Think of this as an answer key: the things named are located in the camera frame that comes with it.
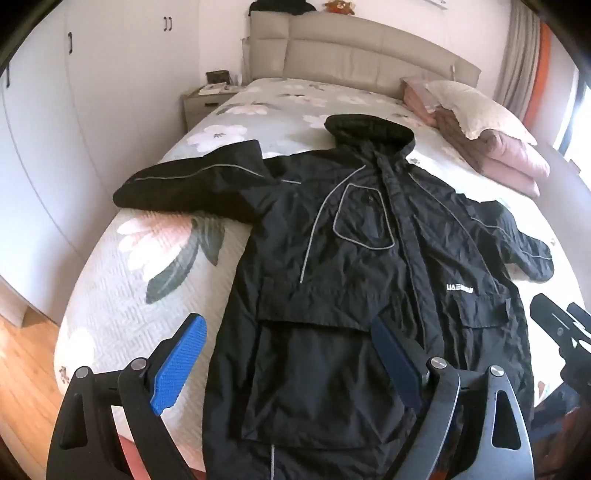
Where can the bed with floral bedspread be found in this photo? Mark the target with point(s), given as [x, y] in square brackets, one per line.
[138, 286]

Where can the beige nightstand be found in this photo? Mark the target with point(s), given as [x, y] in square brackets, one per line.
[201, 108]

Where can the orange curtain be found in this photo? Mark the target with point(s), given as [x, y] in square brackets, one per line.
[541, 78]

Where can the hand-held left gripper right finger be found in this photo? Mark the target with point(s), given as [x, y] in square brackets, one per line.
[398, 360]

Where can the white wardrobe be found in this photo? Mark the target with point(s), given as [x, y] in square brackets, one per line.
[69, 138]

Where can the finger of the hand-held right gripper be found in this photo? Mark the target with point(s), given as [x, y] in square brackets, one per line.
[581, 316]
[551, 321]

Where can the window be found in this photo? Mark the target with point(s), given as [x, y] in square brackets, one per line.
[572, 115]

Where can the beige padded headboard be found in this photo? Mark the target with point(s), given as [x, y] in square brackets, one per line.
[369, 50]

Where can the light pink folded blanket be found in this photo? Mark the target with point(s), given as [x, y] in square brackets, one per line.
[418, 99]

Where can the dark small box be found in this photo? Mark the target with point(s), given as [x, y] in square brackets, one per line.
[217, 77]

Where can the white papers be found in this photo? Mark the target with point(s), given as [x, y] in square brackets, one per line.
[216, 89]

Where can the pink pillow stack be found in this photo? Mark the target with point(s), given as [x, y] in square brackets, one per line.
[503, 154]

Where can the beige curtain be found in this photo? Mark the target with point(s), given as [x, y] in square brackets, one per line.
[517, 55]

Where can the brown stuffed toy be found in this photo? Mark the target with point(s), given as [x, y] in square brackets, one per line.
[339, 6]

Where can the dark cloth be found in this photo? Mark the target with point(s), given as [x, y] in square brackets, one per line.
[281, 7]

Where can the black hooded jacket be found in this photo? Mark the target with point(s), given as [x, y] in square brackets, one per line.
[351, 240]

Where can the cream pillow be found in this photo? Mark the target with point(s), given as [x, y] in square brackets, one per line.
[480, 108]

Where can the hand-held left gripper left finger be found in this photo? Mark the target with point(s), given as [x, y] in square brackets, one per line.
[178, 364]

